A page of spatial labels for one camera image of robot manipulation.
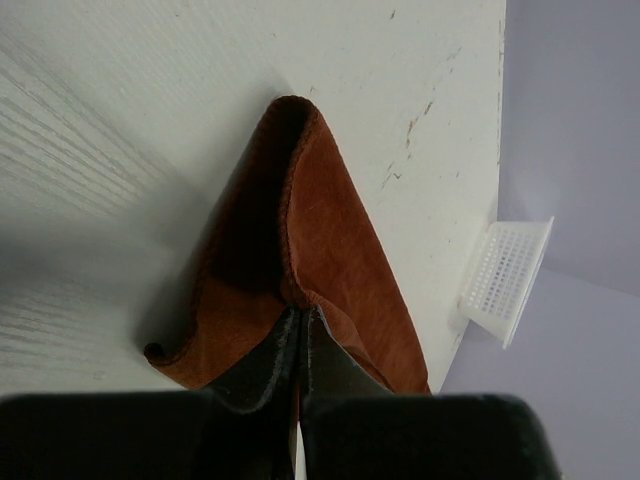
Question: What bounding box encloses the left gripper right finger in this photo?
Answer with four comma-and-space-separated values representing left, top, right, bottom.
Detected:
299, 307, 562, 479

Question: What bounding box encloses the white plastic basket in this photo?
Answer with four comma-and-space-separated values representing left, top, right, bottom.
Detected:
458, 219, 554, 349

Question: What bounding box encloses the brown towel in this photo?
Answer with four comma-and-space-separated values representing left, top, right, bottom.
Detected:
144, 96, 429, 394

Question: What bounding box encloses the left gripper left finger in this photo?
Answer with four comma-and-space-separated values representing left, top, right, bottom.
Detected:
1, 307, 301, 479

